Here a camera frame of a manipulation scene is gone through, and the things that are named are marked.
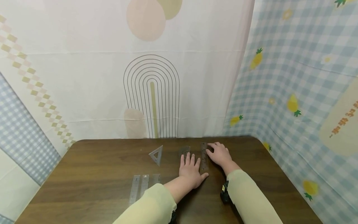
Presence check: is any person's left hand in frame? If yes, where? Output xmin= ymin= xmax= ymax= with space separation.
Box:
xmin=179 ymin=152 xmax=210 ymax=189

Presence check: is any person's right hand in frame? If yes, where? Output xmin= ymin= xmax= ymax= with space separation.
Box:
xmin=206 ymin=142 xmax=241 ymax=176

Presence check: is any short clear ruler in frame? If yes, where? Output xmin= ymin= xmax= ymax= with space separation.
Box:
xmin=200 ymin=142 xmax=209 ymax=171

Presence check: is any person's left forearm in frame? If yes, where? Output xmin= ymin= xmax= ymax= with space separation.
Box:
xmin=112 ymin=177 xmax=185 ymax=224

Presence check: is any person's right forearm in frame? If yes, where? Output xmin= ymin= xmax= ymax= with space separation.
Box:
xmin=223 ymin=165 xmax=283 ymax=224

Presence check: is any clear protractor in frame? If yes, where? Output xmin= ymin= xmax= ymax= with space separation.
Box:
xmin=178 ymin=145 xmax=191 ymax=158

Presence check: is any clear triangle set square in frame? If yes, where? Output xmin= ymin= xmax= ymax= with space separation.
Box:
xmin=148 ymin=145 xmax=163 ymax=166

